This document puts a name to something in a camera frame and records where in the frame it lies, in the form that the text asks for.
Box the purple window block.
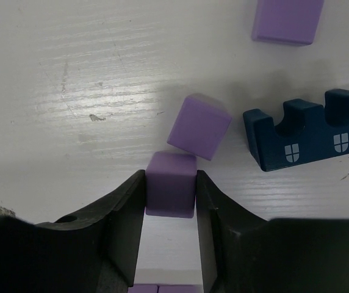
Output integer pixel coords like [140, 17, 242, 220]
[158, 284, 202, 293]

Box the blue castle block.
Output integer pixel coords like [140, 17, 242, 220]
[243, 89, 349, 172]

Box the white perforated box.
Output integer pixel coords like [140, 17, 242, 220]
[251, 0, 324, 46]

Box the purple rectangular block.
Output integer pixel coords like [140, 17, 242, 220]
[167, 93, 232, 161]

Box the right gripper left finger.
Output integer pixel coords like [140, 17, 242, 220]
[0, 170, 146, 292]

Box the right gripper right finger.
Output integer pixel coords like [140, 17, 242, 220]
[196, 170, 349, 292]

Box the purple cube block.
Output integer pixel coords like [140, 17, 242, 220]
[128, 284, 159, 293]
[145, 151, 197, 219]

